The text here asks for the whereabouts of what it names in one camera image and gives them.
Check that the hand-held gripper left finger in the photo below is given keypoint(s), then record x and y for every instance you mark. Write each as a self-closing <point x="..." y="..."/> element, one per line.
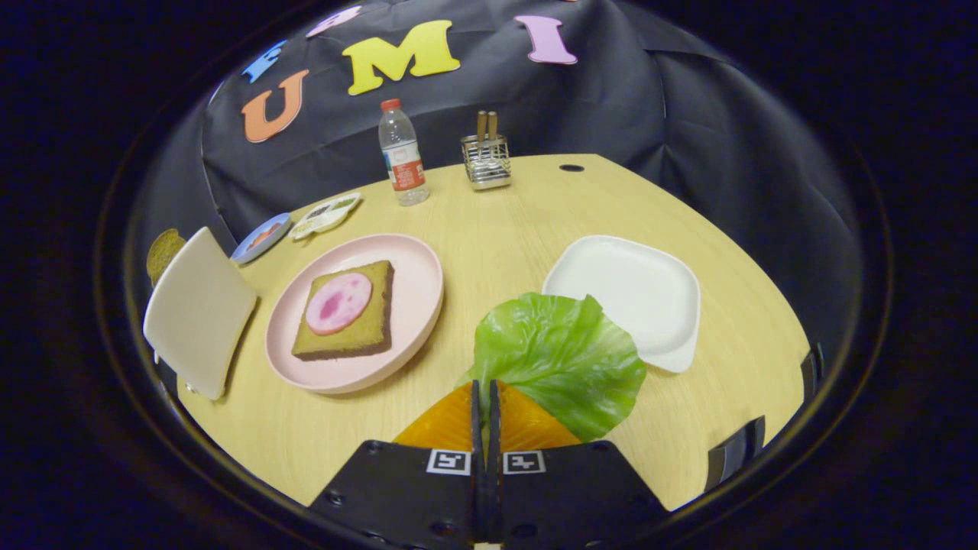
<point x="397" y="496"/>

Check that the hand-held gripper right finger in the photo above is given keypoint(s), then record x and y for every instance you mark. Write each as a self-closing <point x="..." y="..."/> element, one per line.
<point x="573" y="496"/>

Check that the green lettuce leaf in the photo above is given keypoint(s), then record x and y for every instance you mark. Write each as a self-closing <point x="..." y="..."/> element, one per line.
<point x="558" y="359"/>

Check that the brown bread slice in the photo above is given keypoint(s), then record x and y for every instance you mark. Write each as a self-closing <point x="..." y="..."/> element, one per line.
<point x="359" y="340"/>
<point x="163" y="252"/>

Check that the brown bread slice under ham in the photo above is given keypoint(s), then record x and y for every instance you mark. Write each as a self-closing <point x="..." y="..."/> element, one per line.
<point x="359" y="340"/>

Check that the pink round plate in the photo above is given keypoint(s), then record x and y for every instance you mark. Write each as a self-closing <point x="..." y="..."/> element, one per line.
<point x="416" y="298"/>

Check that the pink ham slice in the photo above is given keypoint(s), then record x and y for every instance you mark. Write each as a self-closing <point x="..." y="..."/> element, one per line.
<point x="338" y="303"/>

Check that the white square plate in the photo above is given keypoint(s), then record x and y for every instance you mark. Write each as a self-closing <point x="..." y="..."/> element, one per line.
<point x="634" y="290"/>

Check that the white toaster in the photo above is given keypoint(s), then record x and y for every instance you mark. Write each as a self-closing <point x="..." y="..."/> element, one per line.
<point x="199" y="313"/>

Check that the blue round plate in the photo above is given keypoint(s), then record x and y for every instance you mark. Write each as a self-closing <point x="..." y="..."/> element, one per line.
<point x="248" y="248"/>

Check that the white divided tray with grains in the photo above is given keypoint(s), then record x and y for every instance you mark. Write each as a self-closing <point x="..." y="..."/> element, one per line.
<point x="325" y="216"/>

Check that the red and brown food slices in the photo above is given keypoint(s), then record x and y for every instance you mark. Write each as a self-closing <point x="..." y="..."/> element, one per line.
<point x="266" y="234"/>

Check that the clear water bottle red cap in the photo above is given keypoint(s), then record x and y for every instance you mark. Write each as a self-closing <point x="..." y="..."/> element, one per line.
<point x="403" y="164"/>

